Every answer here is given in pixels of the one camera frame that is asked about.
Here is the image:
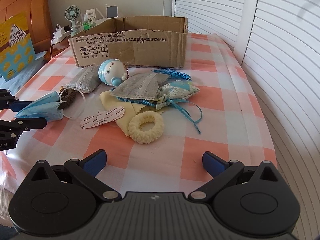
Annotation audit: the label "blue face mask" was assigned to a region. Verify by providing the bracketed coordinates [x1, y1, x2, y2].
[15, 91, 63, 122]

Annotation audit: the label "white pink adhesive strips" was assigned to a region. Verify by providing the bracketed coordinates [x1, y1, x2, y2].
[80, 106, 125, 129]

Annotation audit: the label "brown hair scrunchie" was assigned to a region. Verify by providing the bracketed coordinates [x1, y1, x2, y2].
[58, 87, 76, 109]

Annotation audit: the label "cream knitted scrunchie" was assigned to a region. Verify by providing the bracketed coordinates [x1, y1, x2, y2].
[128, 111, 164, 144]

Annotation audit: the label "yellow cleaning cloth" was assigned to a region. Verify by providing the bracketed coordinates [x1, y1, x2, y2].
[99, 91, 155, 137]

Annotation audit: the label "floral blue drawstring pouch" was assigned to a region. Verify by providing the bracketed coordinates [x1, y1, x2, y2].
[154, 80, 203, 134]

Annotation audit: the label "blue white round toy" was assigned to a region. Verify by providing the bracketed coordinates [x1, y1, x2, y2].
[98, 59, 129, 87]

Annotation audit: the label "blue tassel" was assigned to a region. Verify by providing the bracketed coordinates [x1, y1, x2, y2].
[116, 69, 191, 108]

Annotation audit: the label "pink checkered bed sheet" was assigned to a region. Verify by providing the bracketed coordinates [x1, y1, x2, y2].
[1, 34, 276, 193]

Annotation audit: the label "yellow blue snack bag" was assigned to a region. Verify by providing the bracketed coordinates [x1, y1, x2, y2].
[0, 12, 36, 81]

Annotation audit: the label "wooden nightstand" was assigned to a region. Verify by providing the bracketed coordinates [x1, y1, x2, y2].
[44, 38, 69, 62]

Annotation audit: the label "white power strip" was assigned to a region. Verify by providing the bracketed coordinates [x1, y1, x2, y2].
[51, 24, 71, 45]

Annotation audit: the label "wooden headboard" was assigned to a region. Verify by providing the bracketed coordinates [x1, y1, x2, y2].
[1, 0, 53, 53]

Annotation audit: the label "green bottle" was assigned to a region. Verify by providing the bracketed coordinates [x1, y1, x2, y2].
[82, 14, 91, 30]

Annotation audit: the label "mint green desk fan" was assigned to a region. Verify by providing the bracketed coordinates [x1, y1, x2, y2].
[64, 5, 81, 37]

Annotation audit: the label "brown cardboard box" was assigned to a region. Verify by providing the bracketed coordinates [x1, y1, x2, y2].
[68, 16, 188, 69]

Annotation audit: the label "white louvered closet doors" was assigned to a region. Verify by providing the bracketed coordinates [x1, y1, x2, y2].
[172, 0, 319, 239]

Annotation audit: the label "white cable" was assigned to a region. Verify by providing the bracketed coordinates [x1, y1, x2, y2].
[49, 23, 62, 60]

